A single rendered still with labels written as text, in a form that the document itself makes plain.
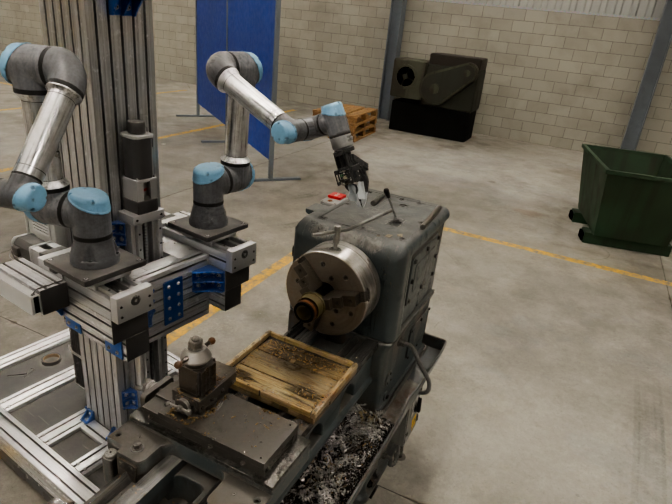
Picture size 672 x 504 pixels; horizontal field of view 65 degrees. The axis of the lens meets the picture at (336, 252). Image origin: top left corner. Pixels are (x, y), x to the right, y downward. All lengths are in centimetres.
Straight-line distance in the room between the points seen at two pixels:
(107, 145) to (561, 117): 1020
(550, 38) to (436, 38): 218
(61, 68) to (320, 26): 1131
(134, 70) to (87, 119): 23
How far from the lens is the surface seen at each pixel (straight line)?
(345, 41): 1255
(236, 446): 142
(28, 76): 177
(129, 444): 155
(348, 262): 176
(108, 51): 195
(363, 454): 197
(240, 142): 213
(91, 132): 197
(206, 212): 210
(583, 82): 1142
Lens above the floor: 196
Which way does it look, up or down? 24 degrees down
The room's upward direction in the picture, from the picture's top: 6 degrees clockwise
